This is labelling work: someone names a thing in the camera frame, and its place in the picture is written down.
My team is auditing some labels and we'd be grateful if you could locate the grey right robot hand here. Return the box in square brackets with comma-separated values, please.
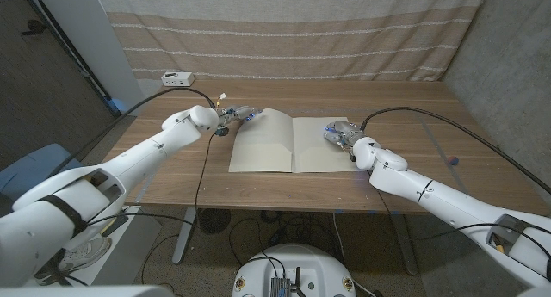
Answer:
[323, 120, 365, 154]

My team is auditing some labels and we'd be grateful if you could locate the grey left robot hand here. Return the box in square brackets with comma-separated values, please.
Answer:
[217, 105, 263, 128]

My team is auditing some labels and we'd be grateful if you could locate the cream paper file folder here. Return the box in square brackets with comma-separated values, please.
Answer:
[227, 108, 361, 174]

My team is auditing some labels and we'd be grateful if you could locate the white power strip box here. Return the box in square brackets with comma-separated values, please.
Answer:
[160, 71, 195, 88]

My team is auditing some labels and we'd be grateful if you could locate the beige striped cloth backdrop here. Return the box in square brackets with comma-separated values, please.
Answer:
[93, 0, 492, 82]

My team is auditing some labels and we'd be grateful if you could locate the black round floor fan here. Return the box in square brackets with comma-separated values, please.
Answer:
[196, 208, 232, 236]

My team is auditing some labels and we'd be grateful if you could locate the grey table leg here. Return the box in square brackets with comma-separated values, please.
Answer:
[389, 213, 419, 275]

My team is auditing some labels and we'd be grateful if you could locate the white table leg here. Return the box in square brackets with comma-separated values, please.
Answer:
[171, 207, 198, 263]

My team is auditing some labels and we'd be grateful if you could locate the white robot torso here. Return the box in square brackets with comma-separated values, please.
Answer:
[232, 243, 357, 297]

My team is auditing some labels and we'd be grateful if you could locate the white floor platform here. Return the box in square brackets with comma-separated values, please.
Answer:
[25, 205, 163, 288]

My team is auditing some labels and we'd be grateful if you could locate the grey electronics box on torso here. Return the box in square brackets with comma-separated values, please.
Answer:
[269, 276, 293, 297]

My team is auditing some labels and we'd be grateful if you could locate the grey sneaker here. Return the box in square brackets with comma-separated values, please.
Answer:
[34, 236, 113, 286]

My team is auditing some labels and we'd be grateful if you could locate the blue padded seat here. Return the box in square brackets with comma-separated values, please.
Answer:
[0, 142, 83, 195]

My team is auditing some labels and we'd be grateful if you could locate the thin black left wrist cable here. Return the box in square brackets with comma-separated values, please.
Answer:
[84, 133, 216, 229]

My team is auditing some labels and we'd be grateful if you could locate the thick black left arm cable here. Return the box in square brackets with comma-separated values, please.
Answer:
[49, 86, 217, 178]

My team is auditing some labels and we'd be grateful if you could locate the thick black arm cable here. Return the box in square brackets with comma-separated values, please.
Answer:
[49, 86, 217, 178]
[360, 106, 551, 195]

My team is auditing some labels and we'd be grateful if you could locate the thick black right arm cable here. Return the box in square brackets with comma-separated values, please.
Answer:
[360, 106, 551, 195]

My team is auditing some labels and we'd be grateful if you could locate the black door handle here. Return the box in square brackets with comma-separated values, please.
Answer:
[20, 19, 46, 36]

